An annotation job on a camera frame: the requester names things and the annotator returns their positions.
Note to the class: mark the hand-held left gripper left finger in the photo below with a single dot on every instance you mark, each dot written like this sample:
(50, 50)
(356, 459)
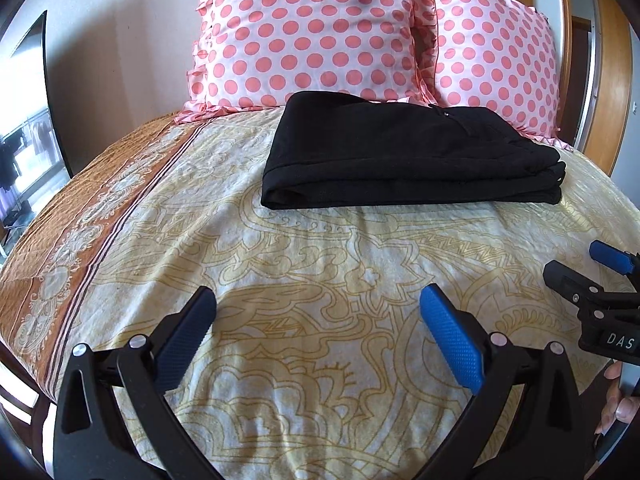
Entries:
(182, 341)

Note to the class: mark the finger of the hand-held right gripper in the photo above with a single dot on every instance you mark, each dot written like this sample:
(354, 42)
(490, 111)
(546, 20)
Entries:
(575, 285)
(610, 256)

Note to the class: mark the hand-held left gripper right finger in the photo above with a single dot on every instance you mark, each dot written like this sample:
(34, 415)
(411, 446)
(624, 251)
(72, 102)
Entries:
(452, 346)

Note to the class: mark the black pants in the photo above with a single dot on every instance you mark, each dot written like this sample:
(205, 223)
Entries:
(400, 160)

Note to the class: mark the person's right hand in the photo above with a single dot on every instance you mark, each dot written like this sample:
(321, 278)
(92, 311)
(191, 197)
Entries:
(612, 407)

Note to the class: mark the yellow patterned bedsheet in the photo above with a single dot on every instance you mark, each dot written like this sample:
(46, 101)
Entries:
(300, 280)

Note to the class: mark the wooden sliding door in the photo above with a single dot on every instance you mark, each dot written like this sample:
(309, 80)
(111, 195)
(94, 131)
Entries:
(616, 85)

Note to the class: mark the brown door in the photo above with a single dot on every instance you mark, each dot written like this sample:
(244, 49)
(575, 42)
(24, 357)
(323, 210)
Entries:
(581, 80)

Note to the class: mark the pink polka dot pillow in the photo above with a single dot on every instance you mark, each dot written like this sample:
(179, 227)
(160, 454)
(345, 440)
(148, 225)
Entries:
(495, 60)
(310, 35)

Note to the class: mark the window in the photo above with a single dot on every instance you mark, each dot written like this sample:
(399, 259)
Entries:
(30, 170)

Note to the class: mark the wooden door frame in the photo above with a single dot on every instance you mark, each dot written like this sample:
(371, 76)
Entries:
(564, 50)

